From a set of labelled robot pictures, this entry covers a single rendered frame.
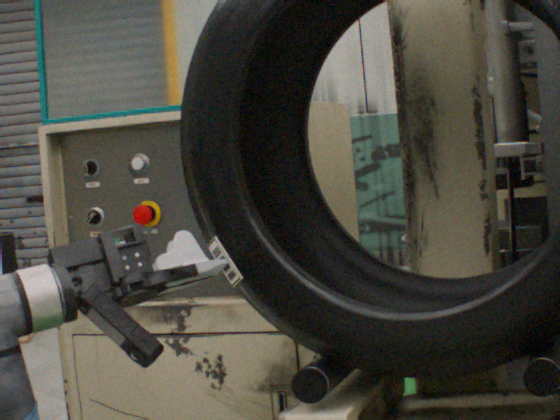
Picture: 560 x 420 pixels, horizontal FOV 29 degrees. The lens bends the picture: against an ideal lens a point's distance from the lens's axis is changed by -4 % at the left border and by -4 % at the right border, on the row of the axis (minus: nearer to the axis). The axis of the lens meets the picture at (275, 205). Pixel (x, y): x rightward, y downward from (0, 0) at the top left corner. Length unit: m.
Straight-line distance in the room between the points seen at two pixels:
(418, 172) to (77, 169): 0.87
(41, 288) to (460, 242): 0.66
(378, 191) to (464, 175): 8.75
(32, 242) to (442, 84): 9.41
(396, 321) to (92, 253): 0.36
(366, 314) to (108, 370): 1.04
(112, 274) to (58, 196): 1.02
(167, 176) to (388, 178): 8.23
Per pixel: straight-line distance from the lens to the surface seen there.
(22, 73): 10.93
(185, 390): 2.21
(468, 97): 1.65
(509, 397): 1.63
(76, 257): 1.31
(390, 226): 10.42
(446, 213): 1.66
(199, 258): 1.34
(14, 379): 1.27
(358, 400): 1.42
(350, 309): 1.31
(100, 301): 1.30
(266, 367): 2.14
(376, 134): 10.38
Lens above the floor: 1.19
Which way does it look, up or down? 3 degrees down
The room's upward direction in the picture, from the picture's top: 5 degrees counter-clockwise
